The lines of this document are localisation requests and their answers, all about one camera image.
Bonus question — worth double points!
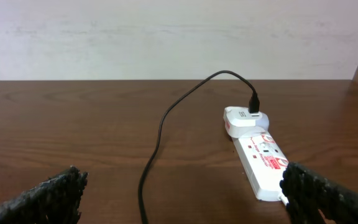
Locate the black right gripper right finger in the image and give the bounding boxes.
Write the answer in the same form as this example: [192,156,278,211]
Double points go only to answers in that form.
[280,162,358,224]

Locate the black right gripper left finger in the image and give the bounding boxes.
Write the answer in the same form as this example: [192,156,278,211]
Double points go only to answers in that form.
[0,166,88,224]

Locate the white USB wall charger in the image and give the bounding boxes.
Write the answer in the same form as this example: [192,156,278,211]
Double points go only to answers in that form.
[223,106,270,139]

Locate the black USB charging cable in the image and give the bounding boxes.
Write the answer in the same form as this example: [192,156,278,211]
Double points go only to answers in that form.
[137,70,260,224]

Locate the white power strip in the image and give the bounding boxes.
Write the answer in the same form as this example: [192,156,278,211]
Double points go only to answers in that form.
[232,132,289,205]

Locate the white power strip cord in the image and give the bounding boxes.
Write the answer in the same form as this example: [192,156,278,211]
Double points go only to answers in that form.
[277,194,290,207]

